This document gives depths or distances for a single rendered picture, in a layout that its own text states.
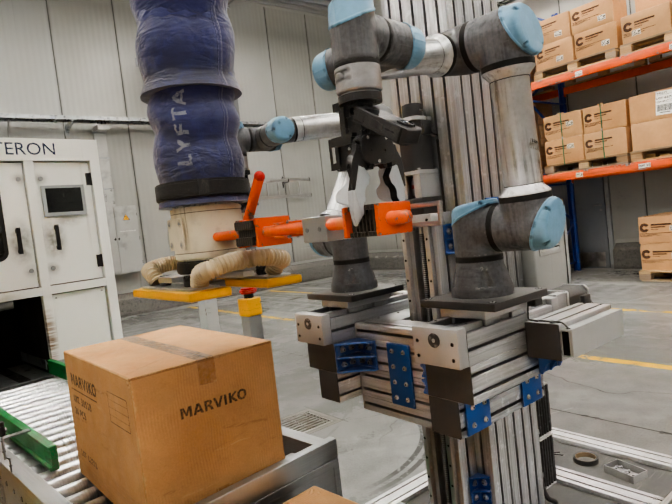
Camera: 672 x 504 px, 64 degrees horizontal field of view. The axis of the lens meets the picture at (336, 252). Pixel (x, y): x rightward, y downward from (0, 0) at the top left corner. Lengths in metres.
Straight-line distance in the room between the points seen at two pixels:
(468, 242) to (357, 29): 0.63
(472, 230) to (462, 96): 0.46
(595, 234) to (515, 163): 8.71
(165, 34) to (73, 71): 9.63
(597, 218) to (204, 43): 8.98
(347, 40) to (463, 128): 0.76
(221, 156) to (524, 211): 0.69
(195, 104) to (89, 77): 9.71
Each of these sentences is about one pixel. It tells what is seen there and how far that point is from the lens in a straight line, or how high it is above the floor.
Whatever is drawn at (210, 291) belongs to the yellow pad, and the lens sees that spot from 1.18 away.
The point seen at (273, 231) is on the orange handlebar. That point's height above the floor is 1.25.
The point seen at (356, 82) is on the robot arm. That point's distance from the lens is 0.88.
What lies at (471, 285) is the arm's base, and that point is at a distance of 1.33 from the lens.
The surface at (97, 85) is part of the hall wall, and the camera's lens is 10.98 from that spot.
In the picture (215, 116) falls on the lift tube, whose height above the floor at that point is 1.53.
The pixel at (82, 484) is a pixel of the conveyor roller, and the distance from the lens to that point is 1.98.
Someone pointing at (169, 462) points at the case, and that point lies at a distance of 1.48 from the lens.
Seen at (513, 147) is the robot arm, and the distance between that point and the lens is 1.27.
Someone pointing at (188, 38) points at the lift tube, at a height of 1.70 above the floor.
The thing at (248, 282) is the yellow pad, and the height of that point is 1.14.
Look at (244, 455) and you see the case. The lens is 1.57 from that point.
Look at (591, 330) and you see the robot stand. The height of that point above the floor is 0.93.
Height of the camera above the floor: 1.26
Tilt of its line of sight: 3 degrees down
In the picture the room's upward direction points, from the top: 7 degrees counter-clockwise
